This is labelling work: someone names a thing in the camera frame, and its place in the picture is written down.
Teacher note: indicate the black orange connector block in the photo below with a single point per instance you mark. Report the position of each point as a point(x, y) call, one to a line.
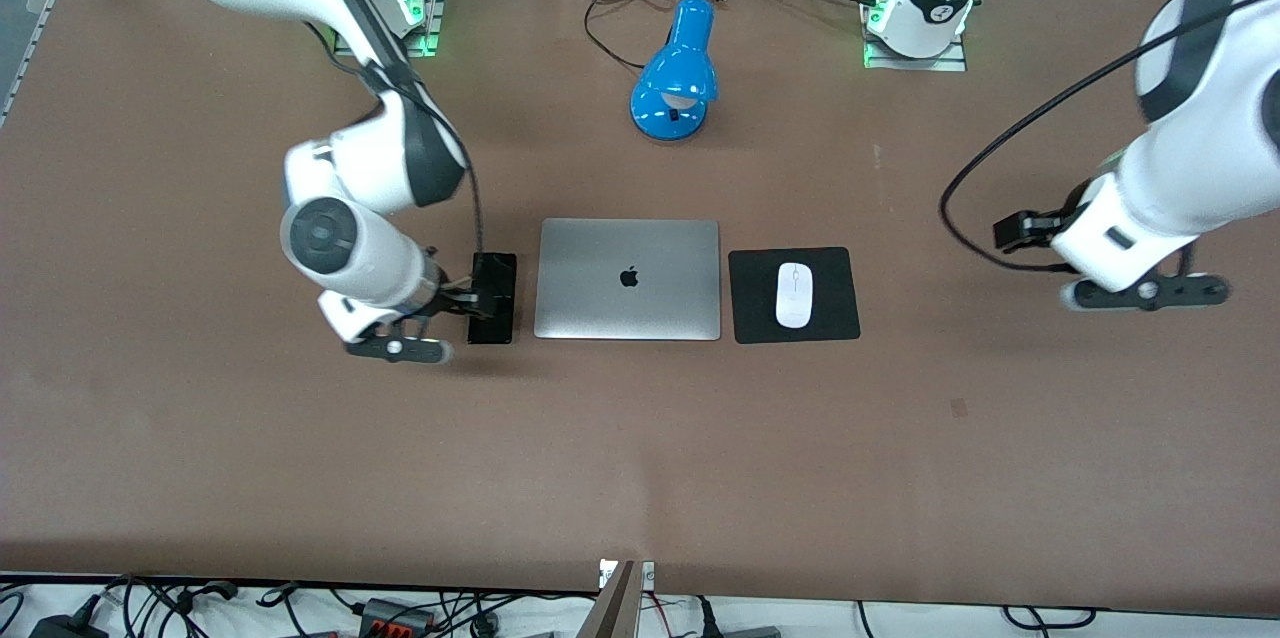
point(395, 616)

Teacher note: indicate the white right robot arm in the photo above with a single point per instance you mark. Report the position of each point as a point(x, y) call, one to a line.
point(350, 248)

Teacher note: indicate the white computer mouse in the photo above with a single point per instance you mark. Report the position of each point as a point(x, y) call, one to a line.
point(794, 295)

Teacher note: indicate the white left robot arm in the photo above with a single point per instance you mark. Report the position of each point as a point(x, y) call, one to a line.
point(1220, 138)

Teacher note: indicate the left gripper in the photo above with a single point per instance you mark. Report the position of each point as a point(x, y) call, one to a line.
point(1066, 211)

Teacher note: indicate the aluminium frame rail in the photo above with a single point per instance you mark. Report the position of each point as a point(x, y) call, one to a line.
point(45, 13)

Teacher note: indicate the blue desk lamp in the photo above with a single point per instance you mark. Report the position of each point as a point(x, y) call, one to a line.
point(676, 68)

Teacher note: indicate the black mouse pad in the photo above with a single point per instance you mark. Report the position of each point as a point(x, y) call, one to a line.
point(840, 303)

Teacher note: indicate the black smartphone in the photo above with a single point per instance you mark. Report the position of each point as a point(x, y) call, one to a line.
point(497, 278)

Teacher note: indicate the silver closed laptop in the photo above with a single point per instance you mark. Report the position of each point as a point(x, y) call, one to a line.
point(628, 280)

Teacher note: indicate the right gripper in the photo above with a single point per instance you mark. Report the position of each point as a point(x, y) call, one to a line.
point(455, 297)

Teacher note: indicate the black power adapter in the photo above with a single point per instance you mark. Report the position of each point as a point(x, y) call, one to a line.
point(65, 626)

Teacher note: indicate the wooden metal bracket post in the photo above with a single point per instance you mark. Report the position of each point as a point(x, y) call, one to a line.
point(615, 603)

